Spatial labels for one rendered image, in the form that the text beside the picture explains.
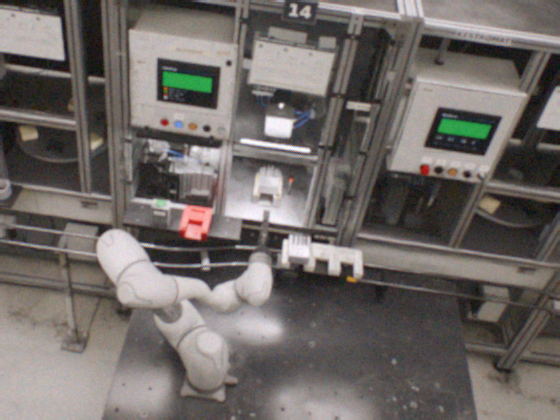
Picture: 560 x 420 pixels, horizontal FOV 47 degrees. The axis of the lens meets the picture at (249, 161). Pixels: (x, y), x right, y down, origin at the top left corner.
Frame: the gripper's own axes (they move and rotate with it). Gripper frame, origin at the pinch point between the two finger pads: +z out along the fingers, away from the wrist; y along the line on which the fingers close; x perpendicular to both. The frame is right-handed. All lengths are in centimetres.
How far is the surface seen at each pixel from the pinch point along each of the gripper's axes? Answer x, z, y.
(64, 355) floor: 93, -10, -112
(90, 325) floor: 85, 11, -112
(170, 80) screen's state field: 46, 18, 53
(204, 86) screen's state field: 32, 18, 52
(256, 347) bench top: -4, -32, -44
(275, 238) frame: -8, 36, -48
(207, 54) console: 32, 20, 65
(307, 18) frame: -3, 21, 86
